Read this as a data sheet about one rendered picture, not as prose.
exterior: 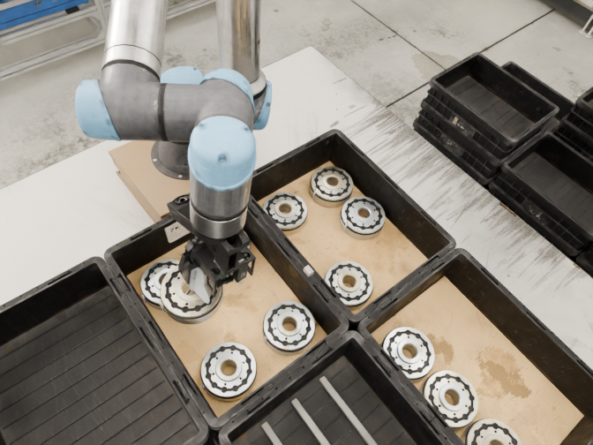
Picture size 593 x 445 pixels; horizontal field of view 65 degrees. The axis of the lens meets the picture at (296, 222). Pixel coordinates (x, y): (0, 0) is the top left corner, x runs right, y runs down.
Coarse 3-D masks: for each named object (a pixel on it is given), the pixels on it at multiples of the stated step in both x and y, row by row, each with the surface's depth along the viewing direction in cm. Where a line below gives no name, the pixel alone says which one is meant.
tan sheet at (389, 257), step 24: (360, 192) 115; (312, 216) 110; (336, 216) 110; (360, 216) 111; (312, 240) 106; (336, 240) 107; (360, 240) 107; (384, 240) 108; (408, 240) 108; (312, 264) 103; (360, 264) 104; (384, 264) 104; (408, 264) 105; (384, 288) 101
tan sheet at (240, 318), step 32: (256, 256) 103; (224, 288) 98; (256, 288) 99; (288, 288) 99; (160, 320) 93; (224, 320) 94; (256, 320) 95; (192, 352) 90; (256, 352) 91; (256, 384) 88
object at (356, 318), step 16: (304, 144) 109; (352, 144) 110; (368, 160) 108; (256, 176) 103; (384, 176) 105; (400, 192) 103; (256, 208) 98; (416, 208) 101; (272, 224) 96; (432, 224) 99; (288, 240) 94; (448, 240) 97; (432, 256) 95; (416, 272) 93; (400, 288) 90; (336, 304) 88; (352, 320) 86
